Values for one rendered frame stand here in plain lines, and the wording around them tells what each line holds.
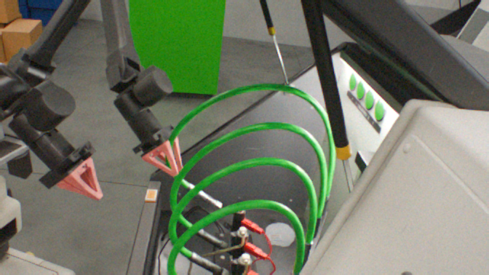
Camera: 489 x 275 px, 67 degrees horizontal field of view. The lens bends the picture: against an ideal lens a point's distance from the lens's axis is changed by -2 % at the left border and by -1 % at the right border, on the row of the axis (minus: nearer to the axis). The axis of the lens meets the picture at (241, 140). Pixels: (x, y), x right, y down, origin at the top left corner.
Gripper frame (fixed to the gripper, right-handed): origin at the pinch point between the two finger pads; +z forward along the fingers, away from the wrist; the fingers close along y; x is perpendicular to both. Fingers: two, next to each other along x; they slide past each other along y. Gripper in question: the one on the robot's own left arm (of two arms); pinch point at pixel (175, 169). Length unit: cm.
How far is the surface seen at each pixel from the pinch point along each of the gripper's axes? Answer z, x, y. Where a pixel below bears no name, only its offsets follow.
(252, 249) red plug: 23.5, -5.4, -2.7
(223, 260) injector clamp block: 25.3, 5.4, 3.2
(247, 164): 4.0, -19.6, -14.8
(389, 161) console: 7, -40, -36
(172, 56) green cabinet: -69, 91, 310
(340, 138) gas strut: 3.6, -36.2, -31.0
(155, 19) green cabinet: -107, 80, 298
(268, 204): 9.9, -20.9, -21.1
